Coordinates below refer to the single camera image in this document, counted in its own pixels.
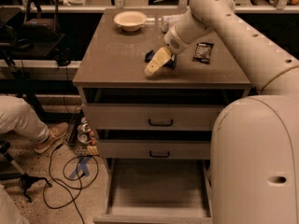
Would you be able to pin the tan shoe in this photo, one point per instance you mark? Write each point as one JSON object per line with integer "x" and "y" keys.
{"x": 56, "y": 132}

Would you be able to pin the black bag on table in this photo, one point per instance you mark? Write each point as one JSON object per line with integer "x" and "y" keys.
{"x": 38, "y": 27}

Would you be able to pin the wire basket with cans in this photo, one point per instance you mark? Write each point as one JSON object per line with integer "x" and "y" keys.
{"x": 80, "y": 137}

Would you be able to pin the open bottom drawer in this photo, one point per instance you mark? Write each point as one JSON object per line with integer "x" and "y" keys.
{"x": 157, "y": 192}

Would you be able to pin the grey drawer cabinet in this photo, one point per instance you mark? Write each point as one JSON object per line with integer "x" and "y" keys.
{"x": 112, "y": 72}

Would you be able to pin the drawer with handle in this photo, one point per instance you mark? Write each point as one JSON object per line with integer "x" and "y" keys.
{"x": 154, "y": 150}
{"x": 152, "y": 117}

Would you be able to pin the black tripod stand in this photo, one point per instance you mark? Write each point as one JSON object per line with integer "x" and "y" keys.
{"x": 25, "y": 181}

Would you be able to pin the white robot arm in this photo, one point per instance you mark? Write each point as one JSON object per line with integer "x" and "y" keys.
{"x": 254, "y": 154}

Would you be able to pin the top drawer with handle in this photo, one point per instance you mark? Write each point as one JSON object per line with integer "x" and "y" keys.
{"x": 152, "y": 117}

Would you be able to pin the middle drawer with handle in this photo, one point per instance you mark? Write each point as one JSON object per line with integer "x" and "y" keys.
{"x": 154, "y": 150}

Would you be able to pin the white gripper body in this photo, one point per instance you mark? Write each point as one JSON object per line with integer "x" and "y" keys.
{"x": 173, "y": 41}

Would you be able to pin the black headphones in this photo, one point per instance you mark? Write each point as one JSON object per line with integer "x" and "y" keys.
{"x": 62, "y": 57}

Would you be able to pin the blue tape mark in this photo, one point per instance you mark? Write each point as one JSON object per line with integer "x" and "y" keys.
{"x": 81, "y": 168}

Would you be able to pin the blue rxbar blueberry wrapper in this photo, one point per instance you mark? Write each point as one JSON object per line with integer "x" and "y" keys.
{"x": 172, "y": 63}

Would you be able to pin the white ceramic bowl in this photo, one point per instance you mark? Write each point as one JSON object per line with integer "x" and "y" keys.
{"x": 130, "y": 21}

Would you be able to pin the black snack packet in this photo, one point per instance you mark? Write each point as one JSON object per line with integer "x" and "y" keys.
{"x": 203, "y": 52}

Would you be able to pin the person leg white trousers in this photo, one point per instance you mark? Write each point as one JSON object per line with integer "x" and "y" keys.
{"x": 18, "y": 116}

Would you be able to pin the clear plastic water bottle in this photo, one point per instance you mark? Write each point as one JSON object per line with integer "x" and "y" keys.
{"x": 168, "y": 21}

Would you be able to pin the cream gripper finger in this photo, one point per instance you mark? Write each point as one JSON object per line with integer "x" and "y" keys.
{"x": 161, "y": 57}

